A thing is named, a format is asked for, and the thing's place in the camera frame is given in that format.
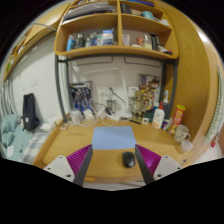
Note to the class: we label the light blue mouse pad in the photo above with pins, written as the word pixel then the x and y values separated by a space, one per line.
pixel 113 137

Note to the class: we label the small white desk thermometer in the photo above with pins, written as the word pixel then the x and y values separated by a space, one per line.
pixel 145 120

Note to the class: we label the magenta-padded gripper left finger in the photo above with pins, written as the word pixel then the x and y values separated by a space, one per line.
pixel 58 166

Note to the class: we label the colourful printed box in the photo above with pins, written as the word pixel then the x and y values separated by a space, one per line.
pixel 150 83

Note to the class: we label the brown tree figure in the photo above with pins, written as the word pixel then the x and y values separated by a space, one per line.
pixel 139 105

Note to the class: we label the white power strip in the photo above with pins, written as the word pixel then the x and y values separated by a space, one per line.
pixel 111 116

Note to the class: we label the white wall box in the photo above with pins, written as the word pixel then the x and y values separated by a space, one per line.
pixel 133 92

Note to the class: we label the wooden shelf unit, metal frame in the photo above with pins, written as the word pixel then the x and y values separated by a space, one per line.
pixel 100 50

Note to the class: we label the white charger block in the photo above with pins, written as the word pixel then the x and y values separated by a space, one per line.
pixel 89 115

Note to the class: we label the dark bottle with white nozzle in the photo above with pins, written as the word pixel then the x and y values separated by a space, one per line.
pixel 165 103

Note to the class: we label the black backpack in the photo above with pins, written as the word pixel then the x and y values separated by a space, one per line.
pixel 30 111

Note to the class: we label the metal cup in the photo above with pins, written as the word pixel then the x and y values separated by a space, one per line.
pixel 111 106

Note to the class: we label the black computer mouse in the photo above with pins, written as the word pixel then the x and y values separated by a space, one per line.
pixel 128 159

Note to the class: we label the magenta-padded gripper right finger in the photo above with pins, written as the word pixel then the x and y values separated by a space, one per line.
pixel 166 165

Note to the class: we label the white mug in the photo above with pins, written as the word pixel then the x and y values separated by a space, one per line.
pixel 181 133

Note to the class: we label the dark robot model kit box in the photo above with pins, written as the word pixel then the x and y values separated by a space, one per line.
pixel 81 96

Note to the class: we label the teal blanket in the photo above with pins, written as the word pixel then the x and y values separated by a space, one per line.
pixel 9 128

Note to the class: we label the small clear cup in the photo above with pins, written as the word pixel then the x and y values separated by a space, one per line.
pixel 186 146

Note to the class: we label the white bottle with red cap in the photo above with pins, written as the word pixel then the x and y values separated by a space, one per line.
pixel 158 118

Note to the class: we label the white wall socket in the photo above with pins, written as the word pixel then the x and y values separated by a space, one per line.
pixel 101 91
pixel 113 90

